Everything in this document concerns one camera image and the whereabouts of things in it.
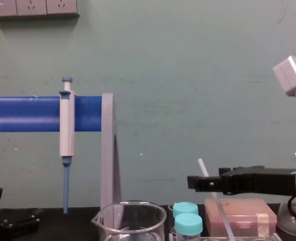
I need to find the teal capped sample tube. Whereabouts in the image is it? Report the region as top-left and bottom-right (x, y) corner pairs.
(174, 213), (204, 241)
(172, 201), (199, 219)

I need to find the white and blue pipette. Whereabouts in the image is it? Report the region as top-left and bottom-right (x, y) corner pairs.
(59, 76), (76, 215)

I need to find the thin dark gripper cable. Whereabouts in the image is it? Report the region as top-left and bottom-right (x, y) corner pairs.
(287, 195), (296, 219)

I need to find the grey wall socket panel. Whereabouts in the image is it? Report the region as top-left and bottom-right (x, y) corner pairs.
(0, 0), (80, 19)

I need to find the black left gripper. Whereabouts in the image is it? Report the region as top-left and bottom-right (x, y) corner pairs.
(0, 187), (44, 241)

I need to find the brown pipette tip box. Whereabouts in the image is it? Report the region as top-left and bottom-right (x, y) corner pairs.
(204, 198), (278, 238)

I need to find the clear plastic tube rack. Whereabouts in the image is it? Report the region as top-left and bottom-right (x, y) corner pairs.
(168, 203), (282, 241)

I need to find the grey pipette rack upright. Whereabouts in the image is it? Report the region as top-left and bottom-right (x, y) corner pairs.
(100, 92), (124, 223)

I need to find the clear glass stirring rod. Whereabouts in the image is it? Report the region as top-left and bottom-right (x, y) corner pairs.
(198, 158), (237, 241)

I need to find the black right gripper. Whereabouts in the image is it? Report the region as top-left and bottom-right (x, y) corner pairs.
(187, 165), (296, 196)

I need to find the blue pipette rack bar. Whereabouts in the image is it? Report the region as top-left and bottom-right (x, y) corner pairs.
(0, 95), (104, 133)

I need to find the clear glass beaker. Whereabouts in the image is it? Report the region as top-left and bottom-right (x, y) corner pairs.
(91, 200), (168, 241)

